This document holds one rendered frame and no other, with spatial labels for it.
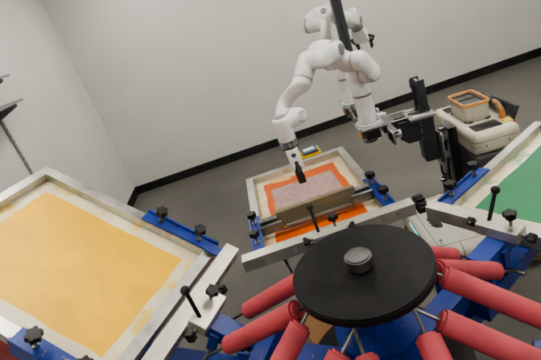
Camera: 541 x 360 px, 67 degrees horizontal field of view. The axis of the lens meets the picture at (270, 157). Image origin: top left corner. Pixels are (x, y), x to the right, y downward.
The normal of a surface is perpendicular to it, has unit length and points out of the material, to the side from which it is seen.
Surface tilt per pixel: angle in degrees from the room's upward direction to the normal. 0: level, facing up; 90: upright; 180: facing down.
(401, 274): 0
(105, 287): 32
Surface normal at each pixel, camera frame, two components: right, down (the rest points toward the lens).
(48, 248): 0.21, -0.81
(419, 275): -0.30, -0.88
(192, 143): 0.11, 0.34
